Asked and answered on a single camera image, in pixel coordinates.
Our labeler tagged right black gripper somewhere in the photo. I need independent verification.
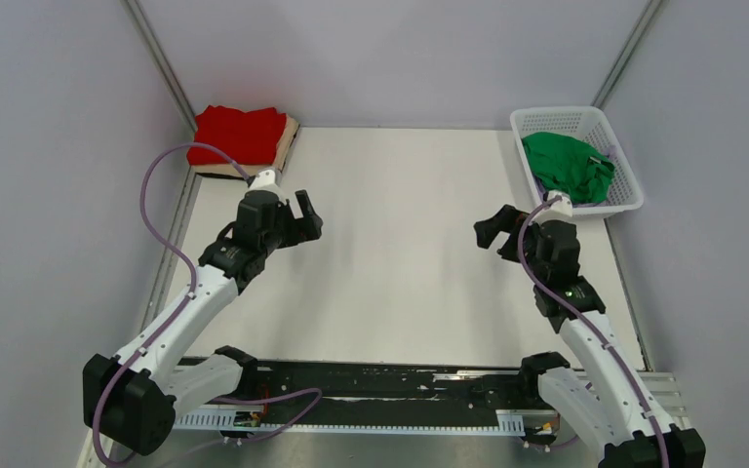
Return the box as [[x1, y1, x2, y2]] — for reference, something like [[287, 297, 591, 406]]
[[474, 205, 545, 283]]

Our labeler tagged green t shirt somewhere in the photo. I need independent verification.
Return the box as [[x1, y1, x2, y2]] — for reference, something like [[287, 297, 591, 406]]
[[522, 132, 615, 205]]

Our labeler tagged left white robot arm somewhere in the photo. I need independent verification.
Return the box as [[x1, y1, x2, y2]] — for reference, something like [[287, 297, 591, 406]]
[[82, 189, 323, 455]]

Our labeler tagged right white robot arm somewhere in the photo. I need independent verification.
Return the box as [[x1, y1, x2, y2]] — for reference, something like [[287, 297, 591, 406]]
[[473, 199, 706, 467]]

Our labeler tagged folded beige t shirt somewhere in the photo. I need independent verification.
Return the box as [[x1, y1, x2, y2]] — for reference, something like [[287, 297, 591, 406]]
[[186, 114, 299, 179]]

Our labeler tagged folded red t shirt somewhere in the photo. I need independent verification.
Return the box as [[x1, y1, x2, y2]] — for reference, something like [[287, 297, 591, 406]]
[[194, 105, 288, 166]]

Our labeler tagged white plastic laundry basket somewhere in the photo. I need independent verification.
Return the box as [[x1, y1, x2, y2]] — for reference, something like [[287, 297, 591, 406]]
[[509, 105, 645, 218]]

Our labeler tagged purple t shirt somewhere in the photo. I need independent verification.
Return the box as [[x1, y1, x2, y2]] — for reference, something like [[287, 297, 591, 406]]
[[530, 145, 616, 208]]

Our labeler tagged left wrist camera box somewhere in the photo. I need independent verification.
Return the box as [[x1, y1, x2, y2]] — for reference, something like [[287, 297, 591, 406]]
[[248, 167, 287, 201]]

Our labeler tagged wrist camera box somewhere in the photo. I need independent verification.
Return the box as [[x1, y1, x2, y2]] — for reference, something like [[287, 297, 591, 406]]
[[248, 167, 287, 201], [535, 190, 573, 223]]

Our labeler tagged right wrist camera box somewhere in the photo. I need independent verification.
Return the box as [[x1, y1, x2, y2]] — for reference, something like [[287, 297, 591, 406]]
[[535, 190, 573, 223]]

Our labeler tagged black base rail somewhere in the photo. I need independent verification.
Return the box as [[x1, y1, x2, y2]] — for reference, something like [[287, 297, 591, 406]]
[[199, 360, 559, 431]]

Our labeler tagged white slotted cable duct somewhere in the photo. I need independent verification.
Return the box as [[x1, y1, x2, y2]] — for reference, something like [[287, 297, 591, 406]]
[[174, 401, 525, 437]]

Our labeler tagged left aluminium frame post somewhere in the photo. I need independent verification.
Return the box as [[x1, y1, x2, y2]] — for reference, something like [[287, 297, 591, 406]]
[[121, 0, 197, 131]]

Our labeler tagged aluminium frame post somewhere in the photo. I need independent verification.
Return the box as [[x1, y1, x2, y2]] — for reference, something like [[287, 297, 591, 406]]
[[591, 0, 667, 108], [121, 0, 197, 131]]

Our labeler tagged right aluminium frame post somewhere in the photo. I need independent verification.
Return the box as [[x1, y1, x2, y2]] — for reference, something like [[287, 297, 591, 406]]
[[591, 0, 667, 108]]

